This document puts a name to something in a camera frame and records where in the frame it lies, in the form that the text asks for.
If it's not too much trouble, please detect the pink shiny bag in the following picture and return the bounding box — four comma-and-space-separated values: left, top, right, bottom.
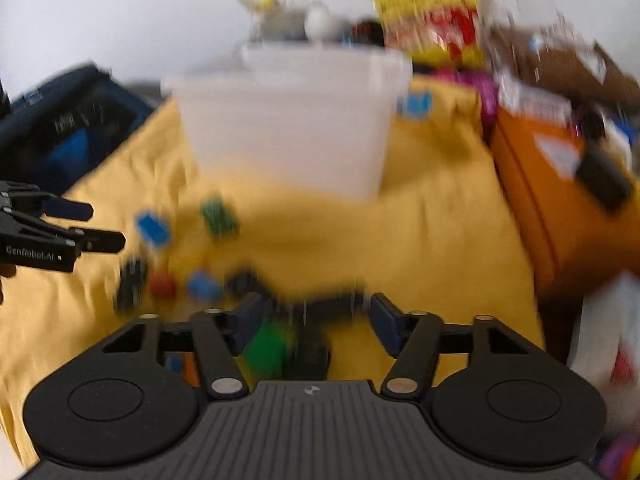
434, 66, 501, 131

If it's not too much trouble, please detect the black toy car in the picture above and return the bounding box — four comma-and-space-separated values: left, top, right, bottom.
114, 257, 149, 312

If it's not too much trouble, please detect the white plastic bin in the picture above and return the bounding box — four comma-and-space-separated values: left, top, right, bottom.
160, 42, 412, 200

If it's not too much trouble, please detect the yellow cloth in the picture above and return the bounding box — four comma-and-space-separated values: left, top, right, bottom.
1, 79, 542, 468

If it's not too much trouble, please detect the white plastic bag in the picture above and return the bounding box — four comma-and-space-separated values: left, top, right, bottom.
238, 0, 307, 42

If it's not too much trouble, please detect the dark blue bag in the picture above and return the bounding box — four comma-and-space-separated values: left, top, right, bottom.
1, 63, 153, 195

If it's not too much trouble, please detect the blue toy block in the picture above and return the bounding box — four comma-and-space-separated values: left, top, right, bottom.
136, 211, 171, 248

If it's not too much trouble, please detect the yellow shrimp cracker bag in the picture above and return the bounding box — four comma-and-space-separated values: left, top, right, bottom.
372, 0, 485, 70

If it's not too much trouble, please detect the white ball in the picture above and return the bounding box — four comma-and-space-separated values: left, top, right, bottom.
304, 6, 335, 41

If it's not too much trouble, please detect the white tissue pack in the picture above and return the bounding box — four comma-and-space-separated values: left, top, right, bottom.
570, 273, 639, 438

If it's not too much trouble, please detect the small white box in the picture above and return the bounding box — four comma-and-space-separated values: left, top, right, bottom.
496, 74, 572, 127

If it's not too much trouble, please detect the green toy car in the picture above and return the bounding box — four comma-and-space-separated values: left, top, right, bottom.
201, 197, 240, 237

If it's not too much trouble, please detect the person left hand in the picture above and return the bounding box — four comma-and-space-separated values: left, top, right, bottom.
0, 262, 17, 304

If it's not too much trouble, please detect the brown parcel bag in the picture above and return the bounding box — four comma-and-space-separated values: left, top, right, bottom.
488, 26, 639, 110

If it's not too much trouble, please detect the green duplo brick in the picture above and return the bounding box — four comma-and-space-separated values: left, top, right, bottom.
243, 322, 295, 380

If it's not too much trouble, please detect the small blue block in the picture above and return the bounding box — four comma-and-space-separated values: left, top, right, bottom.
186, 270, 224, 304

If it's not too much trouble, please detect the orange box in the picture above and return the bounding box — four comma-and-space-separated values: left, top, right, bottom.
490, 108, 639, 297

